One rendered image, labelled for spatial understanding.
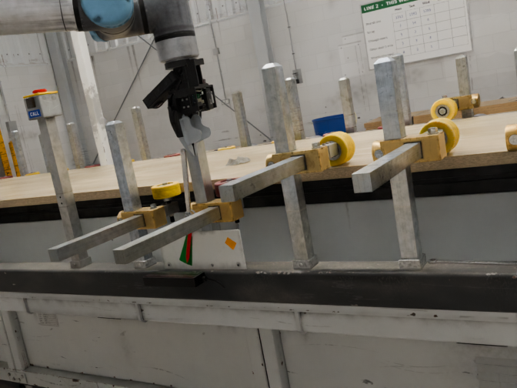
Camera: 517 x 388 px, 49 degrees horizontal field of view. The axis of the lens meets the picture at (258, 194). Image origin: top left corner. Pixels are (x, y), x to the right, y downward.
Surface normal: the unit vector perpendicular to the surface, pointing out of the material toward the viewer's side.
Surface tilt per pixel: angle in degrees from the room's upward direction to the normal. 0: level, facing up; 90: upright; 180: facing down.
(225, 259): 90
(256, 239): 90
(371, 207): 90
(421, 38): 90
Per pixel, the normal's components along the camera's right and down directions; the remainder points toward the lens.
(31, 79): 0.87, -0.07
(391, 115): -0.50, 0.23
